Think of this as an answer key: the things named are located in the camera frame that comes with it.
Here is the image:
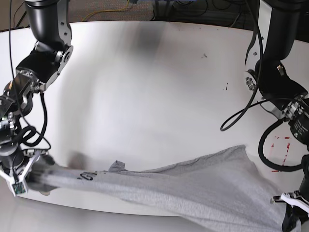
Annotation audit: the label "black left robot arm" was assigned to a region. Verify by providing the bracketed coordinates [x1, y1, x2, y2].
[245, 0, 309, 232]

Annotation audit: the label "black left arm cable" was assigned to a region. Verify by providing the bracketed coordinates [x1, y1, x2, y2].
[220, 0, 268, 132]

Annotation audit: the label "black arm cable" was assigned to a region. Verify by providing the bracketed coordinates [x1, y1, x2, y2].
[220, 0, 268, 132]
[7, 0, 53, 150]

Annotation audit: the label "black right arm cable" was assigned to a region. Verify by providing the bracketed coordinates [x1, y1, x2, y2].
[7, 0, 53, 150]

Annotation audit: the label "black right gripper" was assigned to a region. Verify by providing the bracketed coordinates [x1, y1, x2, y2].
[0, 152, 55, 186]

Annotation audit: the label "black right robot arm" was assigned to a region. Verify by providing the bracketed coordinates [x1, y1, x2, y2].
[0, 0, 73, 187]

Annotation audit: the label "yellow cable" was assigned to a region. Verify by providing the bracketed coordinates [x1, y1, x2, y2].
[83, 1, 131, 22]

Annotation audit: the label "grey t-shirt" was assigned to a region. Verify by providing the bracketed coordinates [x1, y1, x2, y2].
[28, 145, 301, 232]

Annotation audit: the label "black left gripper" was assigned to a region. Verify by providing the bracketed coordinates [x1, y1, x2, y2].
[281, 203, 309, 232]

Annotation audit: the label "red tape rectangle marking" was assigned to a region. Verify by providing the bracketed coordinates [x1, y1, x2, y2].
[268, 136, 291, 166]

